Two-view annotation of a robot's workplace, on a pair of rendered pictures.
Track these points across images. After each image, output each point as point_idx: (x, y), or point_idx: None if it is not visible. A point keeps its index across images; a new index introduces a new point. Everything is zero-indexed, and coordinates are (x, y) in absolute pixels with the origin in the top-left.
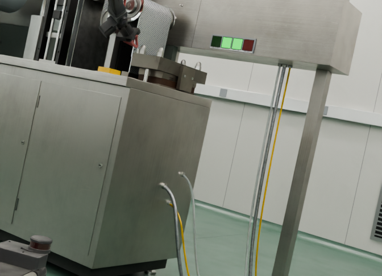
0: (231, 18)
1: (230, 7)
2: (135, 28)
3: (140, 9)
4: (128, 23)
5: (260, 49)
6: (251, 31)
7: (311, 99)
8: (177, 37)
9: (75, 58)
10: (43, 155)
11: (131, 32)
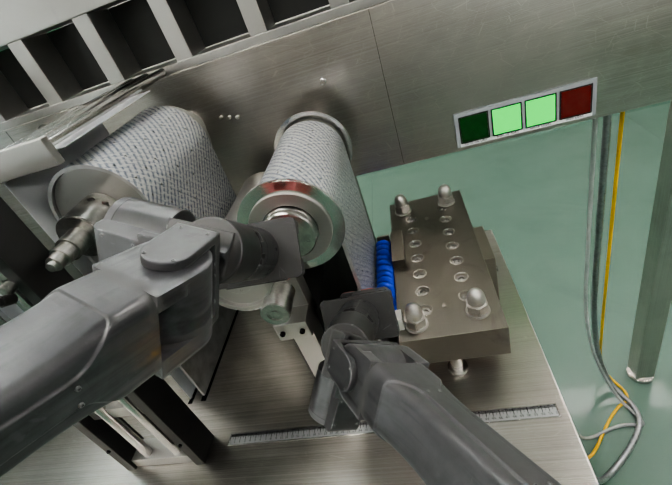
0: (496, 54)
1: (483, 25)
2: (374, 297)
3: (336, 226)
4: (367, 317)
5: (614, 97)
6: (574, 64)
7: None
8: (353, 157)
9: (193, 367)
10: None
11: (379, 318)
